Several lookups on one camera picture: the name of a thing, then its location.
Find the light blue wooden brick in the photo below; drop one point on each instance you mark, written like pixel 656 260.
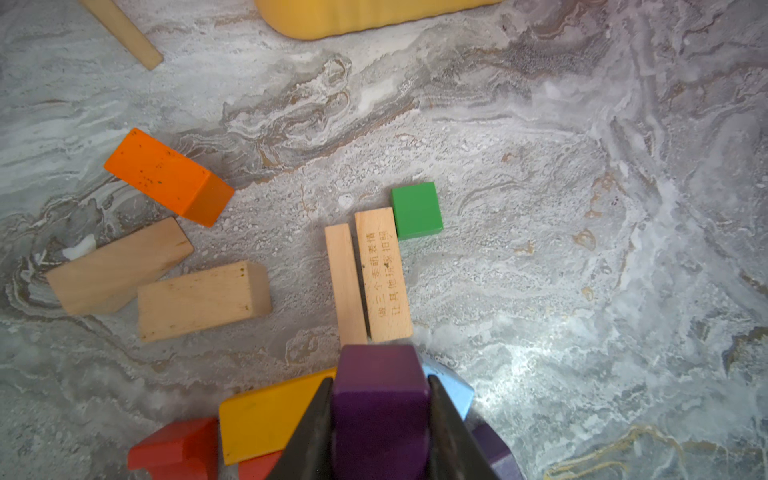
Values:
pixel 460 392

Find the yellow wooden brick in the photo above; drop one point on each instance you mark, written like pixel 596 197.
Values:
pixel 261 422

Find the red flat wooden brick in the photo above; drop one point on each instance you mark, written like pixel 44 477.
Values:
pixel 258 468

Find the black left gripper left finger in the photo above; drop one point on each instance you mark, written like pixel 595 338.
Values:
pixel 308 452

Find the purple cube brick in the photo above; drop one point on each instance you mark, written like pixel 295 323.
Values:
pixel 498 454
pixel 380 408

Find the green wooden brick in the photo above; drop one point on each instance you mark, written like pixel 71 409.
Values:
pixel 416 211

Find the yellow plastic storage bin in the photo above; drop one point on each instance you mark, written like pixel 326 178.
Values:
pixel 317 19

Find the natural wood long brick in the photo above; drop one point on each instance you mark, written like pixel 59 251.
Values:
pixel 383 276
pixel 345 284

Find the natural wood flat brick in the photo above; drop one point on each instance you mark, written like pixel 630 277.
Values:
pixel 203 300

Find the wooden two-tier shelf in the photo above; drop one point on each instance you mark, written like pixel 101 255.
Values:
pixel 109 14

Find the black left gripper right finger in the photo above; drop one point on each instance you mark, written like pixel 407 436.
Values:
pixel 454 453

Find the orange wooden brick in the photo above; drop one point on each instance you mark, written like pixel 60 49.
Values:
pixel 170 178

